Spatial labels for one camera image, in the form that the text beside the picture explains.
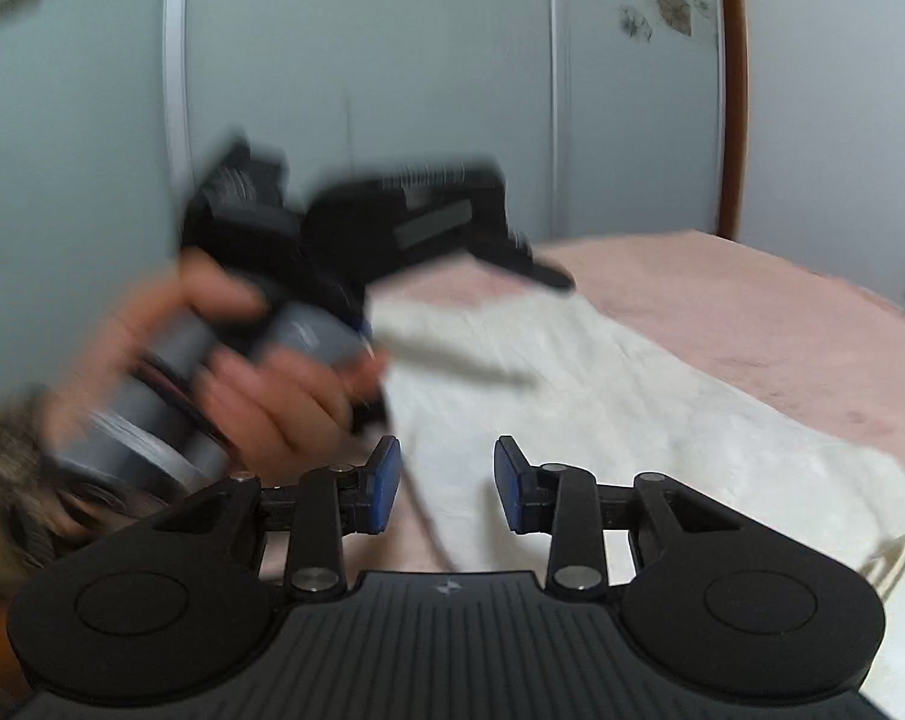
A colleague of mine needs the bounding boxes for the pink bed blanket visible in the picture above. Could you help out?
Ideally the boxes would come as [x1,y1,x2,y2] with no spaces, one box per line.
[257,229,905,586]

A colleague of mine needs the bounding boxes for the brown wooden trim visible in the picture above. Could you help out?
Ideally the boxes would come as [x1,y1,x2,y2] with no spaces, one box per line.
[714,0,751,242]

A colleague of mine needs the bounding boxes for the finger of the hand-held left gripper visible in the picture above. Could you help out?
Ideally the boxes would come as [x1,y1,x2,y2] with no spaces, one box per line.
[489,227,579,295]
[376,328,541,389]

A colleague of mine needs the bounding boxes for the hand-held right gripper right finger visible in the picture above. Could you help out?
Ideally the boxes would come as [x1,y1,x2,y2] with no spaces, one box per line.
[493,434,746,603]

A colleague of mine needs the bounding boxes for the floral wardrobe doors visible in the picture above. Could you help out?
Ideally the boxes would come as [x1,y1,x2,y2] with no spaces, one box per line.
[0,0,725,398]

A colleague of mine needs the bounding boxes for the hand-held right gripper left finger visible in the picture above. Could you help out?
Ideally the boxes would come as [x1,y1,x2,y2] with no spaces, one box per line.
[152,435,404,603]

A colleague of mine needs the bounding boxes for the person's left hand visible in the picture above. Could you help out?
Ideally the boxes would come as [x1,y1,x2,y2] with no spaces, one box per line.
[46,250,391,488]

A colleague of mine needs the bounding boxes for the white pants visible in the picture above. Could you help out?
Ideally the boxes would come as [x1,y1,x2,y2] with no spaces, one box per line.
[370,289,905,720]

